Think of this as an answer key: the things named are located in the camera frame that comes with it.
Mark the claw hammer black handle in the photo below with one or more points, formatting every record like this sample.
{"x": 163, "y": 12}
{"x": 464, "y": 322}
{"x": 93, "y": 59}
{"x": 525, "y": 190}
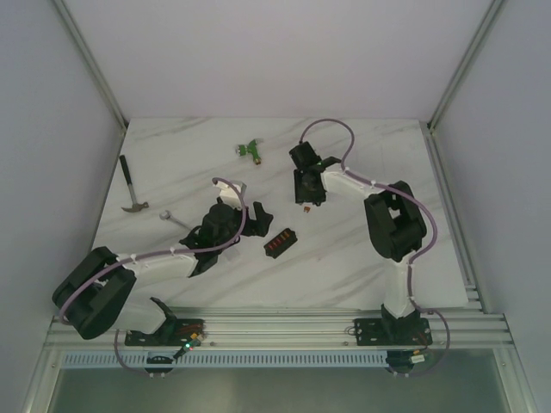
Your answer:
{"x": 136, "y": 206}

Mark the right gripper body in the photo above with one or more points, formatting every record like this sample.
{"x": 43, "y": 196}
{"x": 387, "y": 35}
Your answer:
{"x": 312, "y": 189}

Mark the black mounting plate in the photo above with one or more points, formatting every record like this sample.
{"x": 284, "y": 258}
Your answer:
{"x": 370, "y": 333}
{"x": 185, "y": 331}

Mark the right aluminium frame post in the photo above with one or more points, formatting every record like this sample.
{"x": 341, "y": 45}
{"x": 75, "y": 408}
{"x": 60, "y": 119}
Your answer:
{"x": 467, "y": 61}

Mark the left aluminium frame post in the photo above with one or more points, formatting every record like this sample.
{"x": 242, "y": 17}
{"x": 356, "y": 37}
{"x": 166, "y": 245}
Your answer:
{"x": 92, "y": 67}

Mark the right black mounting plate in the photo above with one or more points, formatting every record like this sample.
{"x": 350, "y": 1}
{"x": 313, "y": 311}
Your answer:
{"x": 370, "y": 333}

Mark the white slotted cable duct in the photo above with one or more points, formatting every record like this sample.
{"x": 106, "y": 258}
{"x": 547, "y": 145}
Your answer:
{"x": 159, "y": 361}

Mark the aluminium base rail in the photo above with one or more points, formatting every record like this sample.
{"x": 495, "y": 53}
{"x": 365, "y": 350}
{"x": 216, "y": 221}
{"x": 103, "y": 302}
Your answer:
{"x": 329, "y": 328}

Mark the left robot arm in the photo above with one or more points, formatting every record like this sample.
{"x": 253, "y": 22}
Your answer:
{"x": 106, "y": 290}

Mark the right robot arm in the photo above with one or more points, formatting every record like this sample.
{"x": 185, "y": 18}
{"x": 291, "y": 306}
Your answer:
{"x": 395, "y": 225}

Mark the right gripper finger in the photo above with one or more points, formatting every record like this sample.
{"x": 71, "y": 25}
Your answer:
{"x": 301, "y": 192}
{"x": 317, "y": 198}

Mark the aluminium frame post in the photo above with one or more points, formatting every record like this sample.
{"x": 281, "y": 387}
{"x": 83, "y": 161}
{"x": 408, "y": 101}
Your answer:
{"x": 467, "y": 61}
{"x": 92, "y": 67}

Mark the silver open-end wrench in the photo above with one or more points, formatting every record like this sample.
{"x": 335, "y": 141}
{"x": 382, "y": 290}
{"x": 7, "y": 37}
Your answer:
{"x": 166, "y": 215}

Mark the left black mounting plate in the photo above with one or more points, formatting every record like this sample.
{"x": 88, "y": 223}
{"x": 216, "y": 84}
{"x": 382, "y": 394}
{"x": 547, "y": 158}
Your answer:
{"x": 185, "y": 331}

